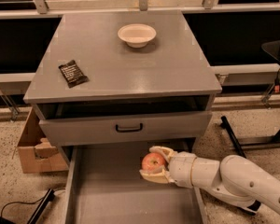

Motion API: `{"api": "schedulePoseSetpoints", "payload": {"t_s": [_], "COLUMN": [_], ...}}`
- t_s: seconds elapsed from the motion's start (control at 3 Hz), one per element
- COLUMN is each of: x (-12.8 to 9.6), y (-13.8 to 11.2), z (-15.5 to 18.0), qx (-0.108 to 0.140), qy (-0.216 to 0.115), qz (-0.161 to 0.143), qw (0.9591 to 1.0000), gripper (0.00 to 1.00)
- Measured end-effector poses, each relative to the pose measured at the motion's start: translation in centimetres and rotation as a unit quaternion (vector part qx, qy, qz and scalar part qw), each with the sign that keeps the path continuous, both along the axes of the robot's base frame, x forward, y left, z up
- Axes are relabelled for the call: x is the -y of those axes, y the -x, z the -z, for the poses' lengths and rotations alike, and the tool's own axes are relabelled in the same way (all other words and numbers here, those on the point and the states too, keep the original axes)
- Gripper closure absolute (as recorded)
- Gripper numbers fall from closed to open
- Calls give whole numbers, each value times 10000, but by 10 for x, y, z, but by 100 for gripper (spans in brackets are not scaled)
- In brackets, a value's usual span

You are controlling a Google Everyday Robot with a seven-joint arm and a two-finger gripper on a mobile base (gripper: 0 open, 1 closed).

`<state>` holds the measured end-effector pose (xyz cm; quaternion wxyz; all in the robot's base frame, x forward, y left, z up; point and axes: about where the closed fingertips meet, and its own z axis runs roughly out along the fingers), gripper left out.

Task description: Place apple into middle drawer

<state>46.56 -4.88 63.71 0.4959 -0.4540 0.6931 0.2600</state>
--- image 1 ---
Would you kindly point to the red apple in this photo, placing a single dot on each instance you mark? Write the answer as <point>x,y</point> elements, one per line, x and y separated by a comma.
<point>152,161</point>

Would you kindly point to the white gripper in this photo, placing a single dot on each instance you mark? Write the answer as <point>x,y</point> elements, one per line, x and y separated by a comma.
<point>180,169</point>

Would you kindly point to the black drawer handle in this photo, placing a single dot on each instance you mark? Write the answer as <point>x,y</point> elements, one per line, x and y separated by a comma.
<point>121,129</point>

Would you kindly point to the grey drawer cabinet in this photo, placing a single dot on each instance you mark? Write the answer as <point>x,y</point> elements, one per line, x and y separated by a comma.
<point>169,75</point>

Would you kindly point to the brown cardboard box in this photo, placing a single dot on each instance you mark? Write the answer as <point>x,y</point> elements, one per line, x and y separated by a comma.
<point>36,153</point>

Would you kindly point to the grey top drawer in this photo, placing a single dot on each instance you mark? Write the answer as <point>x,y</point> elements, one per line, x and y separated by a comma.
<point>101,130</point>

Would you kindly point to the white paper bowl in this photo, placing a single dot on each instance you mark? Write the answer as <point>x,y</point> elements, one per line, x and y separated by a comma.
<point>136,35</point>

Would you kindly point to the black snack packet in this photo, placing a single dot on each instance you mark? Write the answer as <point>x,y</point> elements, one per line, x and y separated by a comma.
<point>72,74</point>

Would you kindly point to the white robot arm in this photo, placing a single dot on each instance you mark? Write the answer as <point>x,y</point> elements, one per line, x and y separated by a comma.
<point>234,180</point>

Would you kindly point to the black metal stand leg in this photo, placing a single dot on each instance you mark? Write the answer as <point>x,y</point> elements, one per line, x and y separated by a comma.
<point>257,143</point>

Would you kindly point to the grey open middle drawer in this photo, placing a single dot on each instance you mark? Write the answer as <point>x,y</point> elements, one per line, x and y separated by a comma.
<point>104,186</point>

